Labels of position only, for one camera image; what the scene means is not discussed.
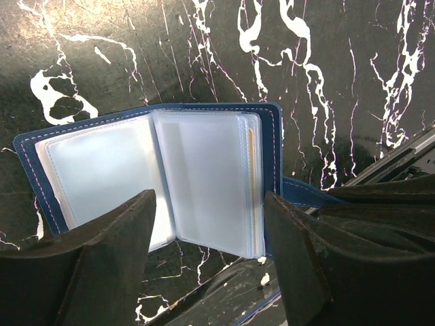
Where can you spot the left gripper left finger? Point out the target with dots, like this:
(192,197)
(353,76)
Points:
(90,275)

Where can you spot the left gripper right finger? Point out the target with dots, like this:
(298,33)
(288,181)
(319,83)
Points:
(328,276)

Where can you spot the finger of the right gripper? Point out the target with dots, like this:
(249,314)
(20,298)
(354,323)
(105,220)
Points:
(397,215)

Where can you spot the blue leather card holder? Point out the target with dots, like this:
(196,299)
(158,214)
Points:
(210,165)

